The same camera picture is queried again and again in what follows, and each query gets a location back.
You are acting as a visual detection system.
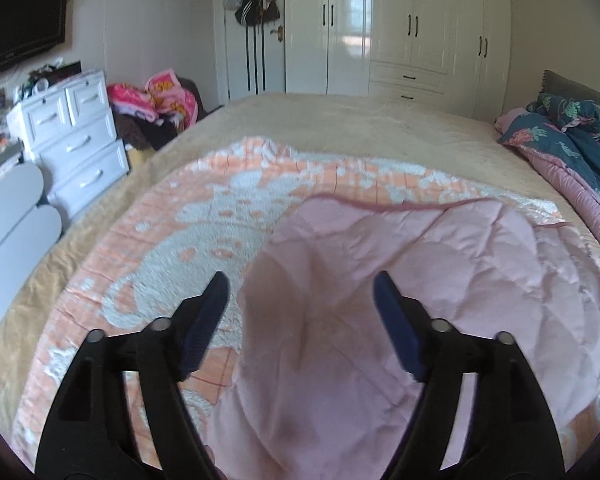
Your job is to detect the white oval board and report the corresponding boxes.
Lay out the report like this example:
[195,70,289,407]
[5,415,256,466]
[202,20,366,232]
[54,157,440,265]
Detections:
[0,162,45,262]
[0,205,62,322]

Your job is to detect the pink quilted jacket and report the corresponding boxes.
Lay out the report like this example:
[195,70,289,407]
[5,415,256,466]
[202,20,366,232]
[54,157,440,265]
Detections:
[207,194,600,480]

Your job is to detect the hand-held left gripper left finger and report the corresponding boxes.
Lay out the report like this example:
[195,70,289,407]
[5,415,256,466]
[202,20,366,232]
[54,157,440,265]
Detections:
[35,271,231,480]

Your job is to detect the white drawer chest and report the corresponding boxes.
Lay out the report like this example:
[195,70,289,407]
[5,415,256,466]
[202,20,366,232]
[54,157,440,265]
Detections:
[6,71,131,218]

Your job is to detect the pile of small household things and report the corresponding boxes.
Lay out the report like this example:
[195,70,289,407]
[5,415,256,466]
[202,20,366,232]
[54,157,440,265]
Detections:
[16,60,83,100]

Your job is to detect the black television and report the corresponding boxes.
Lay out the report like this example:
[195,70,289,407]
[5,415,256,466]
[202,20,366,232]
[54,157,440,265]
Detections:
[0,0,72,82]

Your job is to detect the grey headboard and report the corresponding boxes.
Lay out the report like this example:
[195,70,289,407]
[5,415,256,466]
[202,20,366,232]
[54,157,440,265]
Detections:
[540,70,600,128]

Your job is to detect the pile of dark clothes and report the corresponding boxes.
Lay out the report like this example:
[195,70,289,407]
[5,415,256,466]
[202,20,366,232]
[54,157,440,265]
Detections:
[114,109,182,152]

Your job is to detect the bed with beige cover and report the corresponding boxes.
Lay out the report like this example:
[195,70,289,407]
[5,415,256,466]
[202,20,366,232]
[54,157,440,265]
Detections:
[0,91,600,480]

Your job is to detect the hanging bags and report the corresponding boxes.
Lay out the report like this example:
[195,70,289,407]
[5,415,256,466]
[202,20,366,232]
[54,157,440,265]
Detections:
[223,0,282,28]

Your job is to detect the white wardrobe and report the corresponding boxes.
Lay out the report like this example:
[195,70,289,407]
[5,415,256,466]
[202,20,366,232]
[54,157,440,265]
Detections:
[284,0,512,122]

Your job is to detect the orange and white blanket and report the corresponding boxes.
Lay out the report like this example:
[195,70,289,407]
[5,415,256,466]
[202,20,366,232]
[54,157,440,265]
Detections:
[10,135,600,471]

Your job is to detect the white door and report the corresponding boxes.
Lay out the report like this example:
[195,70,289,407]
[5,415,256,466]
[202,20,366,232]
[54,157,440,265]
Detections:
[215,0,287,107]

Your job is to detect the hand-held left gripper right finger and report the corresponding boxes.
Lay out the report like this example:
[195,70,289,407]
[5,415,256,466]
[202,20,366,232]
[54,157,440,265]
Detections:
[372,271,567,480]

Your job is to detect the pink floral cloth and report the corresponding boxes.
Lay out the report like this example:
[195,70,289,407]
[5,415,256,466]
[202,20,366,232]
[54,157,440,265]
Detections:
[106,67,200,126]

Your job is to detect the teal floral quilt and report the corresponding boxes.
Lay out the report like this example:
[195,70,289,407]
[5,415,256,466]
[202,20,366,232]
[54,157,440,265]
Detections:
[495,92,600,257]

